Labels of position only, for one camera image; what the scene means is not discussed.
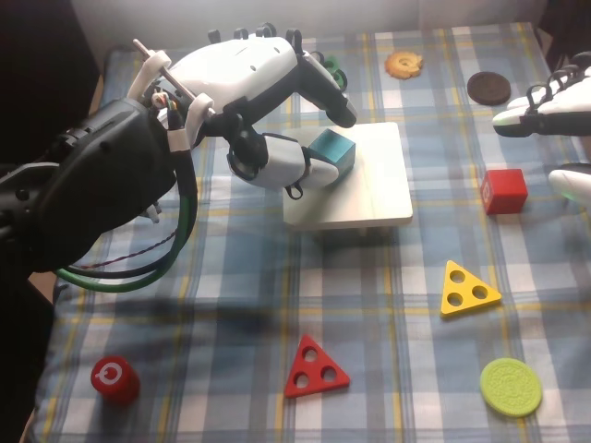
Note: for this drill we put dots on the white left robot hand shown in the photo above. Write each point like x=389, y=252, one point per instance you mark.
x=231, y=69

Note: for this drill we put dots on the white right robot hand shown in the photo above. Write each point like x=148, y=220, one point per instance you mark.
x=554, y=108

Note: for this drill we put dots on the red wooden cube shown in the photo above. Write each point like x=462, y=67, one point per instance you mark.
x=505, y=194

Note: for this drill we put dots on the teal wooden cube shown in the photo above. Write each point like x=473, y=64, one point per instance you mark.
x=332, y=147

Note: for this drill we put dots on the green triangle block with holes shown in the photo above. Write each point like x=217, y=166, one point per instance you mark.
x=342, y=80

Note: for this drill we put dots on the yellow triangle block with holes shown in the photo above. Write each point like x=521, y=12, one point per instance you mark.
x=464, y=287

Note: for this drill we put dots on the red triangle block with holes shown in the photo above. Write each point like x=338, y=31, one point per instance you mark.
x=315, y=367

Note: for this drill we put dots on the red cylinder block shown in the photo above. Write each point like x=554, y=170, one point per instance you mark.
x=115, y=383

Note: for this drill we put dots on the dark brown round cookie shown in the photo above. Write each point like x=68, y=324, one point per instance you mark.
x=488, y=88

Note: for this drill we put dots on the tan toy cookie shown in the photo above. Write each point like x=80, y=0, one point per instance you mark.
x=394, y=68

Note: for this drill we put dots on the small white table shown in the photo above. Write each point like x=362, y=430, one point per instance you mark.
x=383, y=184

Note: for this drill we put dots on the blue plaid cloth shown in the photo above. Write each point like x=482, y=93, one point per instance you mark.
x=277, y=286

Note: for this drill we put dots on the green round cookie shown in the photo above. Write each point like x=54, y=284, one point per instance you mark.
x=510, y=387

